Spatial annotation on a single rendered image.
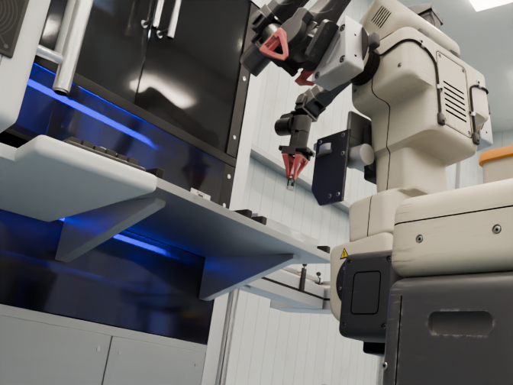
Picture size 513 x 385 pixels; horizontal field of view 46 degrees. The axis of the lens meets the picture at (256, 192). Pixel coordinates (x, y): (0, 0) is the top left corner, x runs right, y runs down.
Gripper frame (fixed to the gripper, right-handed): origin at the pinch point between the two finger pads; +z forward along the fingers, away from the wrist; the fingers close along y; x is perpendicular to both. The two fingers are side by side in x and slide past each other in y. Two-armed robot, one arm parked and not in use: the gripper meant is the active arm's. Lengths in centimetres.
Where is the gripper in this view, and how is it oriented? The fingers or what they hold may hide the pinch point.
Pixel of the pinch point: (291, 176)
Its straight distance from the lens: 188.8
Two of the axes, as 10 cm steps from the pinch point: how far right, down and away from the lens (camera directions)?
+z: -2.0, 9.6, -1.9
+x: -4.4, -2.6, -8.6
